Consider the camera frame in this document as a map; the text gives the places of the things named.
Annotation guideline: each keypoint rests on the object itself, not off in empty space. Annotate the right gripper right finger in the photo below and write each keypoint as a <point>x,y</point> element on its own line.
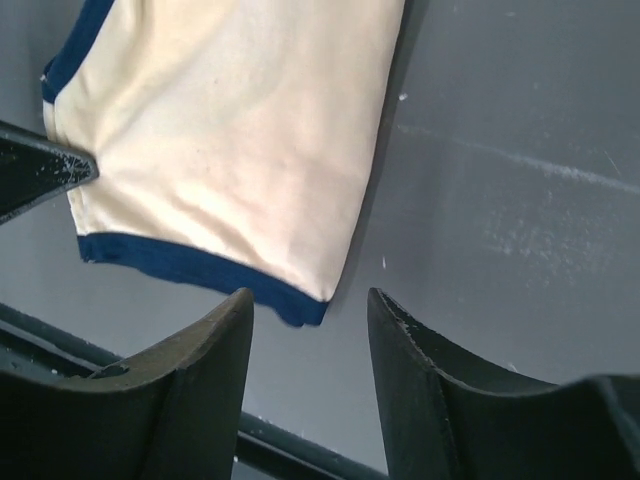
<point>446,413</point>

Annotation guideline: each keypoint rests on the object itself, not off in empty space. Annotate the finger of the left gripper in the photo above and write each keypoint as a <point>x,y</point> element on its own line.
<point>35,169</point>

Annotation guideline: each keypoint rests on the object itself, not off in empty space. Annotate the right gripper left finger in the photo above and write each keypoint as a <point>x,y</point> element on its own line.
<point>171,411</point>

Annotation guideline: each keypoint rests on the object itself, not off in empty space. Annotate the beige underwear navy trim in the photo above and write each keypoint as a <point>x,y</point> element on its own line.
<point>234,139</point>

